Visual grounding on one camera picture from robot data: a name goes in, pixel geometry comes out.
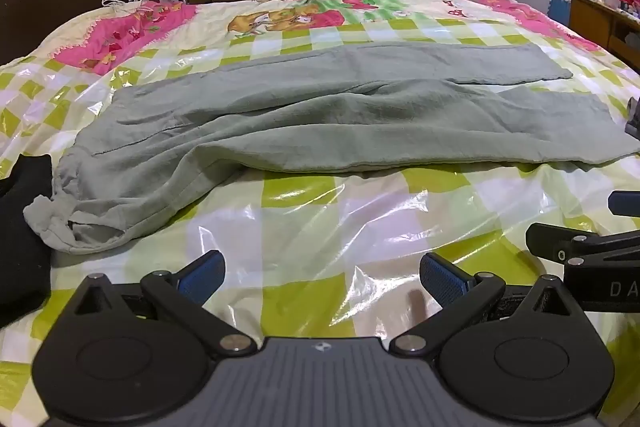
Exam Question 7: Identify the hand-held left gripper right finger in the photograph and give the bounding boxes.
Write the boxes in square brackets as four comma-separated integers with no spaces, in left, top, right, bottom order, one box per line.
[389,252,583,358]

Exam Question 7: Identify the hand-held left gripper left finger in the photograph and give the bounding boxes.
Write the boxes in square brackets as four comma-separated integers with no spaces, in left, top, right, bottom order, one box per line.
[64,250,258,358]

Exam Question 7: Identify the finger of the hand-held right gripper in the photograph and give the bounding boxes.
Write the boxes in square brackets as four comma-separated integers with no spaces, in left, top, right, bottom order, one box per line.
[525,222,640,266]
[607,191,640,218]

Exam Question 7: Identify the grey-green pants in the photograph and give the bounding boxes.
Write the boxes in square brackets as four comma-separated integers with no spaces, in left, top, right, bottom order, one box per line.
[22,43,640,255]

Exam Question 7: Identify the checkered printed bed blanket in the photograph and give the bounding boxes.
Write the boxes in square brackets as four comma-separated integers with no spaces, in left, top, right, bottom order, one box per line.
[0,0,640,427]

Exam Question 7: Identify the wooden side cabinet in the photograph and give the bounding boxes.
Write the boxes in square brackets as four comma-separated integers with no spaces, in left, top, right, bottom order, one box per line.
[568,0,640,72]

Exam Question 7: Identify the blue foam mat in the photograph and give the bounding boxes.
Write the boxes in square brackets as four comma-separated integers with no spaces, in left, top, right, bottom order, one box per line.
[547,0,571,26]

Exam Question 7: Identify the white cable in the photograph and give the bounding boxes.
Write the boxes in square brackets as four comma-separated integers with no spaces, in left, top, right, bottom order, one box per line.
[101,0,151,15]

